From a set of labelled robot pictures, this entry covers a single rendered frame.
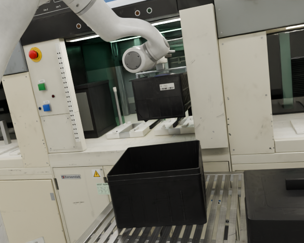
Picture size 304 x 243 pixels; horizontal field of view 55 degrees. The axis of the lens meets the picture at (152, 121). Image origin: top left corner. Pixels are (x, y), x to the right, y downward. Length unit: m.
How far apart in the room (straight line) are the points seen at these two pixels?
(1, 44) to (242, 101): 0.82
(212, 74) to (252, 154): 0.36
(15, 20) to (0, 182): 1.20
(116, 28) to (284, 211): 0.69
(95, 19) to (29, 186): 1.05
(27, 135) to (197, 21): 0.99
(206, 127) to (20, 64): 0.91
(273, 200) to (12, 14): 0.75
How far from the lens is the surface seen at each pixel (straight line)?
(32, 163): 1.63
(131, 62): 0.99
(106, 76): 1.84
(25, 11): 0.77
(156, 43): 0.98
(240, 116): 1.17
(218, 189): 1.08
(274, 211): 0.75
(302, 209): 0.77
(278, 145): 1.22
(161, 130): 1.45
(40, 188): 1.66
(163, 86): 1.19
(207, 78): 1.11
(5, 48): 0.78
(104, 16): 0.94
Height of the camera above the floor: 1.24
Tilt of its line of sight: 12 degrees down
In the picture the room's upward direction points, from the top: 9 degrees counter-clockwise
